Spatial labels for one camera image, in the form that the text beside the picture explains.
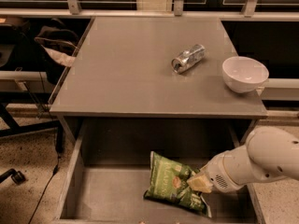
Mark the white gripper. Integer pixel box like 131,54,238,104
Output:
186,150,246,194

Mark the green jalapeno chip bag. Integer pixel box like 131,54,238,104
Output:
143,151,212,217

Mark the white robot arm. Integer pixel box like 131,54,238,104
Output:
187,127,299,193

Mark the grey open top drawer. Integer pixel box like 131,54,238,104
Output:
53,118,264,224

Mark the grey cabinet counter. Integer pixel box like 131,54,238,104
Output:
48,15,269,147

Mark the white ceramic bowl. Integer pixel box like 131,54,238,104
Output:
222,56,269,93

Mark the crushed silver soda can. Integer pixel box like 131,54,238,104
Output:
171,44,206,74

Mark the dark backpack with cloth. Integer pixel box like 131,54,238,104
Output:
35,26,79,67

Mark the black office chair base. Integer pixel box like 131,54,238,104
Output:
0,91,65,185

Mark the black power cable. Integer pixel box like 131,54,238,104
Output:
27,81,62,224

